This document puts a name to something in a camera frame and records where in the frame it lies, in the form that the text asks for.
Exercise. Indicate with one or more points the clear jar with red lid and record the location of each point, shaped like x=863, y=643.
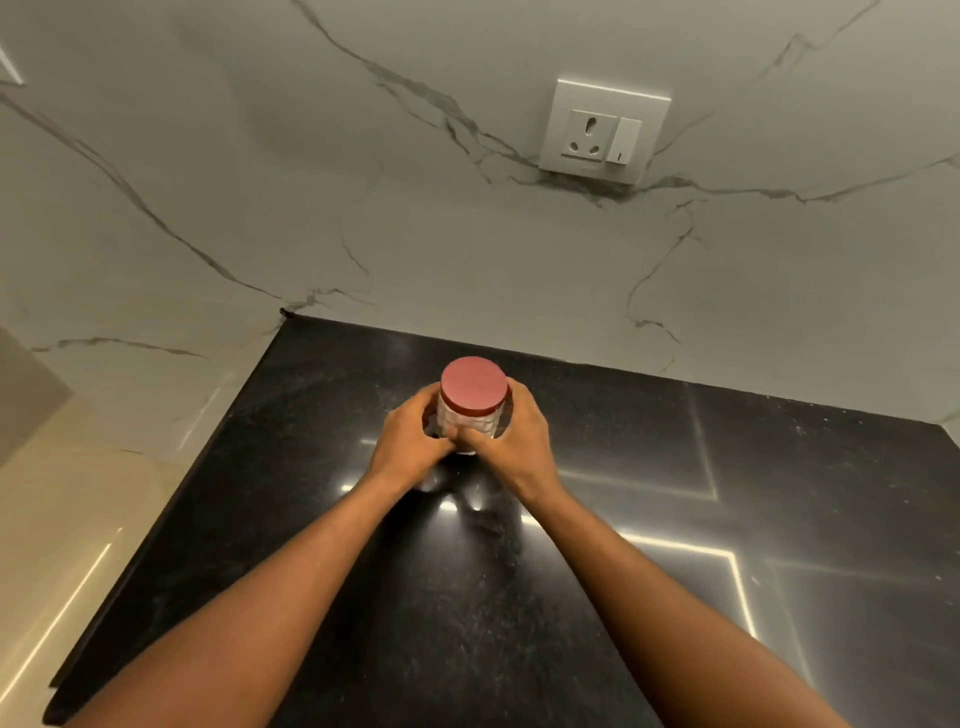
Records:
x=471, y=401

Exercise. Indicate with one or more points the person's left thumb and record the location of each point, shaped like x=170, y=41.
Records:
x=439, y=445

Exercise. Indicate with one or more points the person's right thumb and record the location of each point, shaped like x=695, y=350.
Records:
x=477, y=438

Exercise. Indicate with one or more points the person's left forearm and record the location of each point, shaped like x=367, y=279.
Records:
x=247, y=622

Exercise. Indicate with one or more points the white wall socket with switch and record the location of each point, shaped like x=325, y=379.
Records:
x=604, y=133

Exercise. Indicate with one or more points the person's right forearm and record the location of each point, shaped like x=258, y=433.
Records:
x=675, y=637

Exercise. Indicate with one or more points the person's left hand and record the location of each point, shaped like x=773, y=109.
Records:
x=403, y=448

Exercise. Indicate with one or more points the person's right hand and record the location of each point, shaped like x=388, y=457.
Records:
x=517, y=454

